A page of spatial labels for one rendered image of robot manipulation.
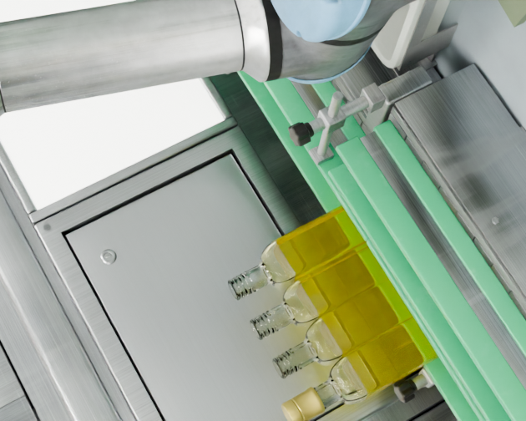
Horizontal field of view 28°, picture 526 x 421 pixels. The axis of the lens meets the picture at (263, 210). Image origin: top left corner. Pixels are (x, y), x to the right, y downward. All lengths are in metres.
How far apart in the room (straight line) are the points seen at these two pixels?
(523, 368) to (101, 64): 0.59
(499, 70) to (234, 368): 0.53
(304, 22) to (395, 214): 0.39
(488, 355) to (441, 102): 0.32
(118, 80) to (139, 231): 0.53
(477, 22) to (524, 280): 0.32
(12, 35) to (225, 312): 0.61
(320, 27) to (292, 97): 0.51
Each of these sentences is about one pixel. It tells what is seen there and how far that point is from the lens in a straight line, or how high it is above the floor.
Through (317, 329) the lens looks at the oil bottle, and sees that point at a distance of 1.32.
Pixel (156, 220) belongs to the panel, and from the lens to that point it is 1.52.
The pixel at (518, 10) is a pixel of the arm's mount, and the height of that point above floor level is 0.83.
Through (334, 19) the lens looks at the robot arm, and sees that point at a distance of 0.91.
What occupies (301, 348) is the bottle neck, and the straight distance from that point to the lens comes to 1.33.
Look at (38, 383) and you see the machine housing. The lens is 1.49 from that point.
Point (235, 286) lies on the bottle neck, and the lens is 1.34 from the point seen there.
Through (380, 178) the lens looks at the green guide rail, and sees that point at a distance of 1.28.
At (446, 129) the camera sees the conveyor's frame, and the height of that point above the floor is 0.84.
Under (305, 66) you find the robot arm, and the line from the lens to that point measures 1.05.
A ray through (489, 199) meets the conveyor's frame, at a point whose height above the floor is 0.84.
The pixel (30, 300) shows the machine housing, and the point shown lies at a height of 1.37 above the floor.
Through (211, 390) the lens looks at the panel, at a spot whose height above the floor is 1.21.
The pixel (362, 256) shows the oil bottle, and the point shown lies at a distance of 1.36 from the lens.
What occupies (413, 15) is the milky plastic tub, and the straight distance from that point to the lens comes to 1.25.
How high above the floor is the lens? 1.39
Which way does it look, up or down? 14 degrees down
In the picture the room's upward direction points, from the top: 117 degrees counter-clockwise
